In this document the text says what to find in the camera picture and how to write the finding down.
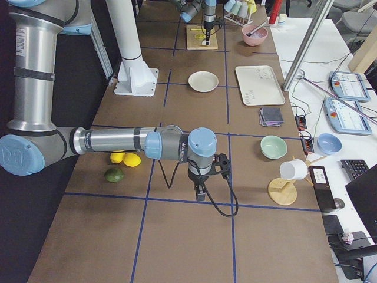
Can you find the orange black connector lower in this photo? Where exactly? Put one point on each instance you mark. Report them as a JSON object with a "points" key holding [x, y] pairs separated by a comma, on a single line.
{"points": [[307, 142]]}

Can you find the teach pendant upper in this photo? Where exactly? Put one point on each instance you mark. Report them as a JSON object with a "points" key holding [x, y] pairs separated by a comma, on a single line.
{"points": [[349, 85]]}

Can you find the white cup on stand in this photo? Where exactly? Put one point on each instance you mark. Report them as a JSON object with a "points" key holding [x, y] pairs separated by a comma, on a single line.
{"points": [[293, 170]]}

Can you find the wooden cup stand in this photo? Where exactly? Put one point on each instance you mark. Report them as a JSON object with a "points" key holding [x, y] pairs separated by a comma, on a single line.
{"points": [[282, 191]]}

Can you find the blue bowl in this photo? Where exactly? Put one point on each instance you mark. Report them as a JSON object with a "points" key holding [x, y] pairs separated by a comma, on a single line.
{"points": [[328, 143]]}

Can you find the white bear tray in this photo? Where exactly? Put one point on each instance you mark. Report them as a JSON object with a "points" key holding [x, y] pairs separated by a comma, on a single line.
{"points": [[259, 86]]}

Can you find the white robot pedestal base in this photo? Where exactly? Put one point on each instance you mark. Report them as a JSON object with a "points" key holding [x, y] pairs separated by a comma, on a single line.
{"points": [[135, 78]]}

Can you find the white small cup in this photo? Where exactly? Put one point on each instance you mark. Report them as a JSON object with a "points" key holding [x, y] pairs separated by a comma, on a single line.
{"points": [[282, 18]]}

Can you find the teach pendant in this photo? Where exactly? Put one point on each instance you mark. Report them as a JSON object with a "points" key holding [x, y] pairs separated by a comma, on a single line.
{"points": [[345, 120], [349, 85]]}

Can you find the green bowl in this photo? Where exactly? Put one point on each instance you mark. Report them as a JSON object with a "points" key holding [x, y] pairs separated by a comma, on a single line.
{"points": [[273, 147]]}

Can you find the cup rack with cups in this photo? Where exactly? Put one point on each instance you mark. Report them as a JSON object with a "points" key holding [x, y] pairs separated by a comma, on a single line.
{"points": [[240, 12]]}

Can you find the orange black connector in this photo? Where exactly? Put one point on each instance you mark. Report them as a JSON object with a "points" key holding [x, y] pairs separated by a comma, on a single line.
{"points": [[307, 142], [301, 122]]}

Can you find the orange black connector upper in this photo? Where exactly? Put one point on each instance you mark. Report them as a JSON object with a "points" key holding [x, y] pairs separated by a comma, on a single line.
{"points": [[301, 122]]}

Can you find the teach pendant lower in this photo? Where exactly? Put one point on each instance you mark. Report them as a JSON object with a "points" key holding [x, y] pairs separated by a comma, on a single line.
{"points": [[345, 120]]}

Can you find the black computer mouse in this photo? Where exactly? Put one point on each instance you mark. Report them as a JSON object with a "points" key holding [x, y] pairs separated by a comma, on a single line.
{"points": [[339, 203]]}

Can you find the grey folded cloth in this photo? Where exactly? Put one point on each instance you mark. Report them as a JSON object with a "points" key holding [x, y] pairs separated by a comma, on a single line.
{"points": [[270, 114]]}

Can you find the black box device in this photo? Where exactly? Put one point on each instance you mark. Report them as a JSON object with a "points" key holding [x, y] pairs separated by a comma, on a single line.
{"points": [[322, 189]]}

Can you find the black monitor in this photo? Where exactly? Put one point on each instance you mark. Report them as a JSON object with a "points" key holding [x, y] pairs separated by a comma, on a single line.
{"points": [[362, 193]]}

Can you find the cream round plate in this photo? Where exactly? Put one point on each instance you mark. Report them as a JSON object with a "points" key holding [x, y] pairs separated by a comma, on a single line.
{"points": [[203, 81]]}

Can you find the yellow lemon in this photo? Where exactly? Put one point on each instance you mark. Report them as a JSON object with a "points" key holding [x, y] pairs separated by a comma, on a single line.
{"points": [[131, 160], [117, 157]]}

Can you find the yellow lemon lower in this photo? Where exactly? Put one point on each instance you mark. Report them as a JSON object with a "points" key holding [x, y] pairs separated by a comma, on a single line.
{"points": [[131, 160]]}

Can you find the bamboo cutting board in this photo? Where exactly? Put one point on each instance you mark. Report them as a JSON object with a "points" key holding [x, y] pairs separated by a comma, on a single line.
{"points": [[195, 44]]}

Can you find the black keyboard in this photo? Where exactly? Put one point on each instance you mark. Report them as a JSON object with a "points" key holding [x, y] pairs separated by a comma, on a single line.
{"points": [[354, 167]]}

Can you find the yellow lemon upper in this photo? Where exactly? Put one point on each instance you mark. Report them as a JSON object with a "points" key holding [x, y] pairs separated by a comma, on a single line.
{"points": [[117, 157]]}

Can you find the aluminium frame post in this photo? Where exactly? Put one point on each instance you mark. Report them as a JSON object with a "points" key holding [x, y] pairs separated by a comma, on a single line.
{"points": [[316, 23]]}

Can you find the purple folded cloth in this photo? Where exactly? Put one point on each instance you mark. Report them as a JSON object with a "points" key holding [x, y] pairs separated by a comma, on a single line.
{"points": [[271, 123]]}

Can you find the pink bowl with ice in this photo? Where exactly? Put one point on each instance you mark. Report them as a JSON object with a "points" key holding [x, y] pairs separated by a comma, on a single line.
{"points": [[256, 38]]}

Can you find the metal black-tipped tongs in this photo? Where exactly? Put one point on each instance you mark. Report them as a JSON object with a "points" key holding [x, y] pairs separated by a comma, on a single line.
{"points": [[249, 34]]}

